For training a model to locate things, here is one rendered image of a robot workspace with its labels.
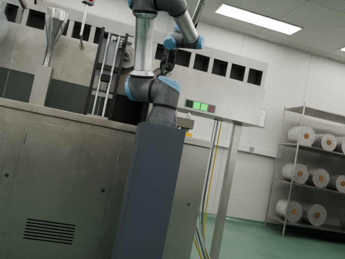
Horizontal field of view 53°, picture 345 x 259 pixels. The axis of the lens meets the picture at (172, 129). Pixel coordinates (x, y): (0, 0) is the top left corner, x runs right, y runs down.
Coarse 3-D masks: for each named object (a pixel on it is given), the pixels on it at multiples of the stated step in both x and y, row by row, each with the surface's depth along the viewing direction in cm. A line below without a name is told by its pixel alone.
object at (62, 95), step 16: (16, 80) 236; (32, 80) 238; (16, 96) 235; (48, 96) 240; (64, 96) 243; (80, 96) 245; (80, 112) 245; (96, 112) 248; (112, 112) 250; (128, 112) 253
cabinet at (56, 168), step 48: (0, 144) 177; (48, 144) 183; (96, 144) 189; (0, 192) 177; (48, 192) 182; (96, 192) 188; (192, 192) 201; (0, 240) 176; (48, 240) 182; (96, 240) 187; (192, 240) 200
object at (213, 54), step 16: (32, 0) 240; (32, 16) 246; (80, 16) 247; (96, 16) 250; (64, 32) 251; (96, 32) 256; (128, 32) 255; (160, 48) 268; (208, 48) 269; (176, 64) 263; (192, 64) 266; (208, 64) 269; (224, 64) 280; (240, 64) 275; (256, 64) 278; (240, 80) 281; (256, 80) 286
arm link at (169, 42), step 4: (172, 32) 194; (176, 32) 195; (168, 36) 191; (172, 36) 191; (176, 36) 191; (180, 36) 190; (164, 40) 191; (168, 40) 189; (172, 40) 189; (176, 40) 190; (180, 40) 189; (164, 44) 192; (168, 44) 191; (172, 44) 190; (176, 44) 191; (180, 44) 190; (168, 48) 192; (172, 48) 192
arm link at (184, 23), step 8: (160, 0) 152; (168, 0) 152; (176, 0) 153; (184, 0) 157; (160, 8) 155; (168, 8) 154; (176, 8) 155; (184, 8) 158; (176, 16) 160; (184, 16) 164; (184, 24) 168; (192, 24) 173; (184, 32) 175; (192, 32) 177; (184, 40) 189; (192, 40) 182; (200, 40) 186; (192, 48) 190; (200, 48) 188
